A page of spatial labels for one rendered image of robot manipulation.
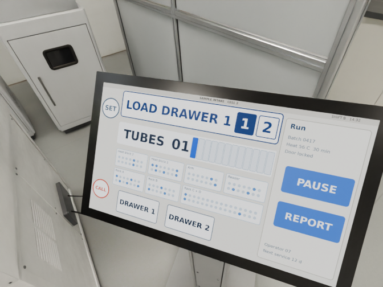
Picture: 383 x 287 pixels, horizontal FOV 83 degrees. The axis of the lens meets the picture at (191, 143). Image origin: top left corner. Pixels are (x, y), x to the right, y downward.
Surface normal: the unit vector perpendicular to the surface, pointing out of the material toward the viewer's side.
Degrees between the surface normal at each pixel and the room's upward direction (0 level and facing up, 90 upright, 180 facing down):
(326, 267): 50
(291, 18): 90
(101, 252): 0
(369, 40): 90
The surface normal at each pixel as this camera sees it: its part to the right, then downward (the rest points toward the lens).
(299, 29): -0.80, 0.45
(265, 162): -0.28, 0.07
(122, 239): -0.06, -0.71
